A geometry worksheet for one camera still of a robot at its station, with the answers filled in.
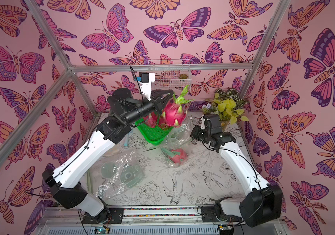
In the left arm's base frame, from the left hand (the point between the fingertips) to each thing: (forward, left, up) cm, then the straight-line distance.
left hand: (174, 91), depth 54 cm
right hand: (+5, -10, -30) cm, 32 cm away
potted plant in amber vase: (+22, -33, -26) cm, 48 cm away
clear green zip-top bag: (-12, +35, -51) cm, 63 cm away
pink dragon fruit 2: (-4, -2, -43) cm, 43 cm away
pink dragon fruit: (+21, +7, -46) cm, 51 cm away
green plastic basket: (+18, +13, -53) cm, 57 cm away
